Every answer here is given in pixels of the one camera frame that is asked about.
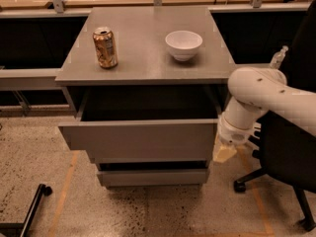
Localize grey top drawer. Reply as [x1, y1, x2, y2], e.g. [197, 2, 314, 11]
[59, 87, 217, 163]

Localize grey drawer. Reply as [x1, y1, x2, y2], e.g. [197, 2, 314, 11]
[97, 168, 209, 188]
[59, 87, 217, 163]

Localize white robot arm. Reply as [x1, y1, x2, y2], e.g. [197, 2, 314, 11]
[213, 67, 316, 163]

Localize grey lower drawer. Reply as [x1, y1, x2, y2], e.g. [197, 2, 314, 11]
[97, 168, 209, 188]

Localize grey drawer cabinet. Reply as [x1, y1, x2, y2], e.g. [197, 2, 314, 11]
[54, 6, 239, 190]

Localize black office chair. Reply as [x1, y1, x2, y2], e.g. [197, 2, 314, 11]
[234, 0, 316, 231]

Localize clear plastic bottle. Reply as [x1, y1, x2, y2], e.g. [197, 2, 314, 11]
[270, 45, 288, 69]

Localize white ceramic bowl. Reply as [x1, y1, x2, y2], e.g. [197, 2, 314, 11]
[165, 31, 203, 61]

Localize gold soda can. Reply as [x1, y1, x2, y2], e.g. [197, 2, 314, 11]
[93, 27, 119, 69]

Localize black metal stand base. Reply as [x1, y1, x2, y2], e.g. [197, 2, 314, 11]
[0, 184, 52, 237]

